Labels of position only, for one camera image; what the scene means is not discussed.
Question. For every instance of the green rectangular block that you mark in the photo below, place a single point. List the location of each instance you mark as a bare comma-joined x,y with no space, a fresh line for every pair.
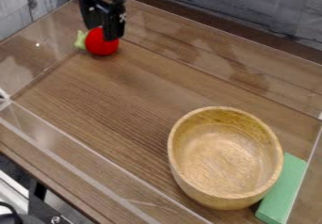
276,202

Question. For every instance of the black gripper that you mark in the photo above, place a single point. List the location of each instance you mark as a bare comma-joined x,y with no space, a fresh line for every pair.
113,17

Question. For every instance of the clear acrylic front wall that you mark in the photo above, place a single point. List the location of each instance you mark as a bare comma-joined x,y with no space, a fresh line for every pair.
104,191

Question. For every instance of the red felt fruit green leaf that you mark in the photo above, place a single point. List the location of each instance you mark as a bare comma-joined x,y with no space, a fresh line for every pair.
90,41

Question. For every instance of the black metal table leg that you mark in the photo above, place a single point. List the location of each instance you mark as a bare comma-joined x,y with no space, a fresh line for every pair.
49,208

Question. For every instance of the wooden bowl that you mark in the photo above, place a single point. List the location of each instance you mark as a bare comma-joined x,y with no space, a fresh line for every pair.
224,156

